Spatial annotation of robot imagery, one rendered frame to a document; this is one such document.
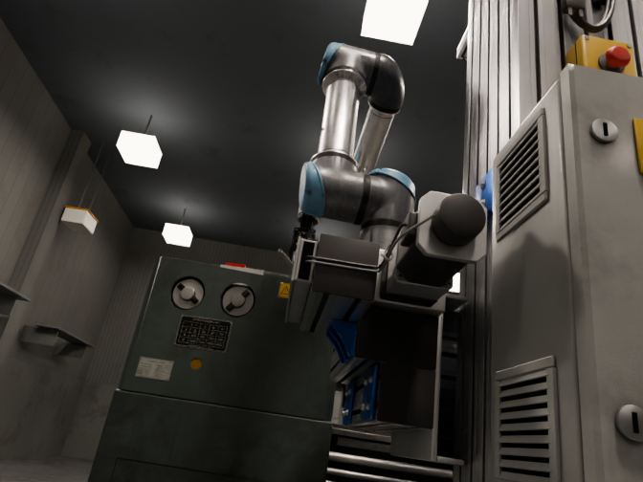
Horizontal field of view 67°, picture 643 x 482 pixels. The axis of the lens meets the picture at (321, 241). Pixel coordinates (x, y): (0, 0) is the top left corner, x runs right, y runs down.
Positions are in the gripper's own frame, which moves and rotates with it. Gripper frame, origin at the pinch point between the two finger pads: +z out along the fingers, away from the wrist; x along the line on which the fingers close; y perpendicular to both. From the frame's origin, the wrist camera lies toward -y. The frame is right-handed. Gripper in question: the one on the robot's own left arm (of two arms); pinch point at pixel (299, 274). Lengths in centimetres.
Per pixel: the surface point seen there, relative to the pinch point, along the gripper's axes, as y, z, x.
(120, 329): -797, -105, -411
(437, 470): 4, 51, 47
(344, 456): 4, 52, 21
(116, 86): -329, -322, -298
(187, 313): 13.9, 20.6, -28.8
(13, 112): -316, -257, -397
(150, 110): -370, -322, -267
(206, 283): 14.0, 11.1, -25.5
